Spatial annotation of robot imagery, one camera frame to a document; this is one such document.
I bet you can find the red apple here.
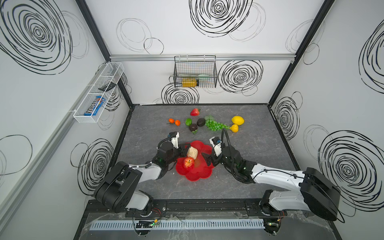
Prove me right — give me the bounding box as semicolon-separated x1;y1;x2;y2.
183;157;195;170

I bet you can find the red flower-shaped fruit bowl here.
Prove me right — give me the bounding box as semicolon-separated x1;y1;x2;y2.
176;141;214;182

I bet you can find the large yellow lemon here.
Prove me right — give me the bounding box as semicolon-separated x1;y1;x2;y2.
232;116;245;126

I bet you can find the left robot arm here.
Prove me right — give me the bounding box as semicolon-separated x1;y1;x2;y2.
94;140;191;216

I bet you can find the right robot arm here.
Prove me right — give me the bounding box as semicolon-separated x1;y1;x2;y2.
203;144;341;221

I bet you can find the dark purple mangosteen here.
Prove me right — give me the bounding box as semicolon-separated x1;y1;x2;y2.
189;124;198;134

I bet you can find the green lime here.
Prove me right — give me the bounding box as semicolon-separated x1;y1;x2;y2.
185;118;192;127

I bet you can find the dark avocado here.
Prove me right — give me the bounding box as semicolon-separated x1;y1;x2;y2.
197;118;206;127

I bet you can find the small yellow pear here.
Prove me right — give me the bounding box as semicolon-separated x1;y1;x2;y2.
230;124;239;133

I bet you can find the green grape bunch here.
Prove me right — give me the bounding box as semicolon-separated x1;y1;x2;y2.
205;116;230;132

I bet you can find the red strawberry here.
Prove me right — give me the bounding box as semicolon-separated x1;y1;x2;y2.
190;108;200;117

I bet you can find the yellow sponge in basket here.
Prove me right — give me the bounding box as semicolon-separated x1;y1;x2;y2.
182;78;199;88

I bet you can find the blue candy packet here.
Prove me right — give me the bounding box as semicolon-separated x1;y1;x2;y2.
84;96;105;116

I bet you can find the black remote control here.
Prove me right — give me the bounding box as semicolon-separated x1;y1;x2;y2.
98;83;117;93

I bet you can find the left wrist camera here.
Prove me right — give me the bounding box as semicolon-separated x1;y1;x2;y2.
169;132;180;149

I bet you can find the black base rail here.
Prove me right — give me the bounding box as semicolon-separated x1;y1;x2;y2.
83;197;295;219

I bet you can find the white slotted cable duct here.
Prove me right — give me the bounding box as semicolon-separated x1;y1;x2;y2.
89;219;265;231

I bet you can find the black wire wall basket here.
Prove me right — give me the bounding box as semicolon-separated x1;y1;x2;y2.
172;60;218;89

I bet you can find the white wire wall shelf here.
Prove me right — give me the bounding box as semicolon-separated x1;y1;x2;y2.
74;62;124;124

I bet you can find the aluminium wall rail back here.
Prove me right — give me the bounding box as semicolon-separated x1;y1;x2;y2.
110;54;296;62

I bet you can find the aluminium wall rail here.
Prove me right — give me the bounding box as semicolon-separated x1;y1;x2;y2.
110;54;296;62
1;62;109;229

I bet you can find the aluminium wall rail left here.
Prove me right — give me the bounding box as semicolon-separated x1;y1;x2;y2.
1;62;109;229

